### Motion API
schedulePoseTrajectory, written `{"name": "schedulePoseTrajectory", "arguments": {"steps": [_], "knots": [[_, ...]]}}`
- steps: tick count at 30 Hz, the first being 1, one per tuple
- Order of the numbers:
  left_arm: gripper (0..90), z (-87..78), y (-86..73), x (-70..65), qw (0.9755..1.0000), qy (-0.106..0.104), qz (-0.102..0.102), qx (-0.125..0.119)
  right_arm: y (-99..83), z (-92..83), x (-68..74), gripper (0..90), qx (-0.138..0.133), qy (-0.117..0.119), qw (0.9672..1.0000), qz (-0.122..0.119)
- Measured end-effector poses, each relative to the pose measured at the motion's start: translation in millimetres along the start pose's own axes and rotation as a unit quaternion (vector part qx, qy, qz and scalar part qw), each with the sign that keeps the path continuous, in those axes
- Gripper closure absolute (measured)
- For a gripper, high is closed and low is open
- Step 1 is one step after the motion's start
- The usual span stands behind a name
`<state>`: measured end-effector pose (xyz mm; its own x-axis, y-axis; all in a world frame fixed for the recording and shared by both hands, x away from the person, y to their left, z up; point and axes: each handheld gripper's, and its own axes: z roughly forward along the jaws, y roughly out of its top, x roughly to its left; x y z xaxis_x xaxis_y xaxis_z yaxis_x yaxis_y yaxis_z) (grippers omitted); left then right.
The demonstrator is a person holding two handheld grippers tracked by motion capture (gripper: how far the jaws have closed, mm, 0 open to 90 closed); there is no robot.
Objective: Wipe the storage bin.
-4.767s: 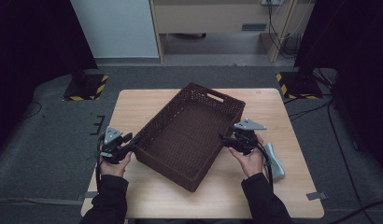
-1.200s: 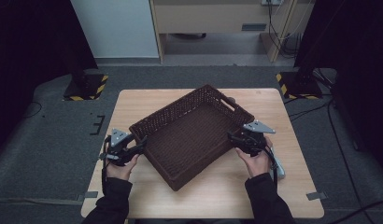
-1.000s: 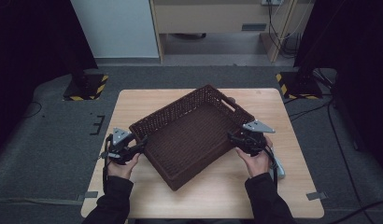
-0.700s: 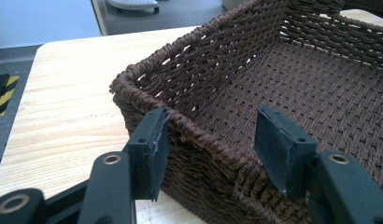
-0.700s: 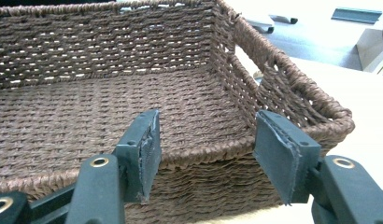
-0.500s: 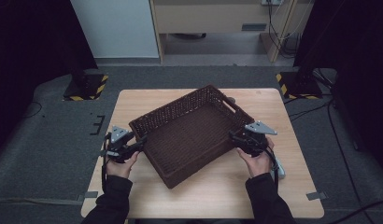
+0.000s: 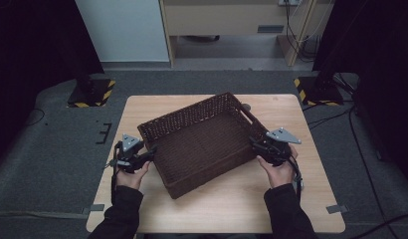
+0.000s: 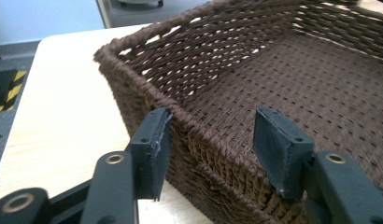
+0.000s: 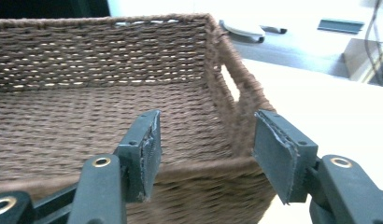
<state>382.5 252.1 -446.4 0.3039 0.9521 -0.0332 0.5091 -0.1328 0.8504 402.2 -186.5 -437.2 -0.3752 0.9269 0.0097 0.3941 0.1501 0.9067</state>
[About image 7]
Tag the person's right hand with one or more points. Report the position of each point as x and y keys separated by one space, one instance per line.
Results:
x=281 y=174

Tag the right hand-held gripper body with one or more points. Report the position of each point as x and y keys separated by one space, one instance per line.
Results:
x=276 y=151

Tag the white wall socket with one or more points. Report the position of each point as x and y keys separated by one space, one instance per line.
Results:
x=289 y=2

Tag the black floor tape marks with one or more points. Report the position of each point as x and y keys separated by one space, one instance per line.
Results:
x=105 y=132

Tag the beige wooden desk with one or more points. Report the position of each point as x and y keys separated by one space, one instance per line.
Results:
x=225 y=18

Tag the brown woven basket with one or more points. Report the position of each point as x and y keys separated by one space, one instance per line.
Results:
x=202 y=149

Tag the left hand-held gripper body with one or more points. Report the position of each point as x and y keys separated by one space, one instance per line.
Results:
x=129 y=142

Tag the grey round table grommet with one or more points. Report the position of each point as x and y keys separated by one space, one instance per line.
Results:
x=247 y=107

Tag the black curtain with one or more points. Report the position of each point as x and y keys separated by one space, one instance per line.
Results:
x=26 y=49
x=384 y=49

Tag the striped black stand base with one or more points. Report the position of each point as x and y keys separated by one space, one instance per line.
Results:
x=92 y=94
x=319 y=93

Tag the person's left hand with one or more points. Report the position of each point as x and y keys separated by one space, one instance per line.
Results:
x=129 y=181

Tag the white panel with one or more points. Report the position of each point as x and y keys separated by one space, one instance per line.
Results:
x=125 y=30

